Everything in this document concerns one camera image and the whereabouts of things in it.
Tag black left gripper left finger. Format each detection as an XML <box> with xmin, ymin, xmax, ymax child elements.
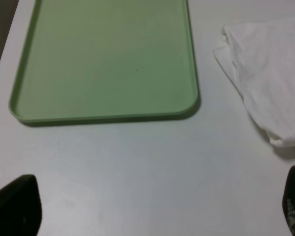
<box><xmin>0</xmin><ymin>175</ymin><xmax>42</xmax><ymax>236</ymax></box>

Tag white short sleeve shirt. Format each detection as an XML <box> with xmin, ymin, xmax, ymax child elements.
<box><xmin>213</xmin><ymin>17</ymin><xmax>295</xmax><ymax>148</ymax></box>

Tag light green plastic tray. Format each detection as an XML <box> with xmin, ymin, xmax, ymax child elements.
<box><xmin>8</xmin><ymin>0</ymin><xmax>200</xmax><ymax>126</ymax></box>

